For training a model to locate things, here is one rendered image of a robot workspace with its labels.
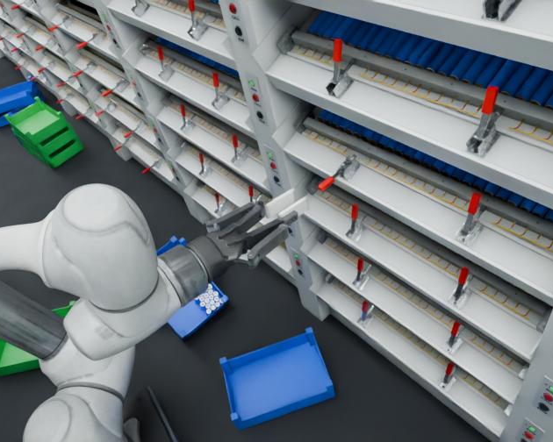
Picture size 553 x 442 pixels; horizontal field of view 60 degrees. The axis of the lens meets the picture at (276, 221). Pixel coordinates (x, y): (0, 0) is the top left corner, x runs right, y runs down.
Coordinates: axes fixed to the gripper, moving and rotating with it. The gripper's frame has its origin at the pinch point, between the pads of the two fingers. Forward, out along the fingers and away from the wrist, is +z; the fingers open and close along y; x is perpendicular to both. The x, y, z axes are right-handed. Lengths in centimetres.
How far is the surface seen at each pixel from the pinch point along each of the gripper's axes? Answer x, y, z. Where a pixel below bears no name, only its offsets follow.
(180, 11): 20, -56, 17
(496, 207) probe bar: 3.8, 28.4, 20.1
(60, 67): -38, -206, 24
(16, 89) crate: -66, -274, 11
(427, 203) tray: -0.2, 17.3, 17.9
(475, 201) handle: 6.8, 26.7, 15.7
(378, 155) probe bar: 3.5, 4.7, 19.6
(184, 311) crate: -75, -55, -6
